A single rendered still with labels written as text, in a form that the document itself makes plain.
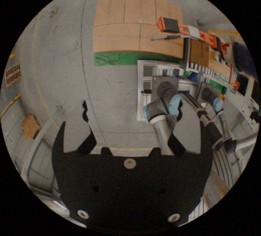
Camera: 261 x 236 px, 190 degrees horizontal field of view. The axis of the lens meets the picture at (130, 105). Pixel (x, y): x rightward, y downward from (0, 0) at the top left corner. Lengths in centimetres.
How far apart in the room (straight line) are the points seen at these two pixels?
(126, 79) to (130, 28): 101
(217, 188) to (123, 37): 129
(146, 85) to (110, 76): 73
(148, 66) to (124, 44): 59
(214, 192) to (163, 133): 37
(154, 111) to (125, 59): 130
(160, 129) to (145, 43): 95
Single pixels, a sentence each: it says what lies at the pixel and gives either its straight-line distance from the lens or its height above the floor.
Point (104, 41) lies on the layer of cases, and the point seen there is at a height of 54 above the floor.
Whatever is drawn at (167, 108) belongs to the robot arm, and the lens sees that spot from 49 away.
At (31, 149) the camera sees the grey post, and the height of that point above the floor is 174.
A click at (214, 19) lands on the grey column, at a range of 214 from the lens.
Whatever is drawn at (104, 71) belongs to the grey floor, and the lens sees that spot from 174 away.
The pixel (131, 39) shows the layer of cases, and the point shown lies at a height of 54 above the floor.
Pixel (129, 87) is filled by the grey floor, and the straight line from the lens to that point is 173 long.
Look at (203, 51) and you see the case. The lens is 112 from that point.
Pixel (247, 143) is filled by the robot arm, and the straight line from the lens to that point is 76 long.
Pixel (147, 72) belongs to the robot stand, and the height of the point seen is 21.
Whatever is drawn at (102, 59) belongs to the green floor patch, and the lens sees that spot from 172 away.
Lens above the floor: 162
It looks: 57 degrees down
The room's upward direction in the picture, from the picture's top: 177 degrees counter-clockwise
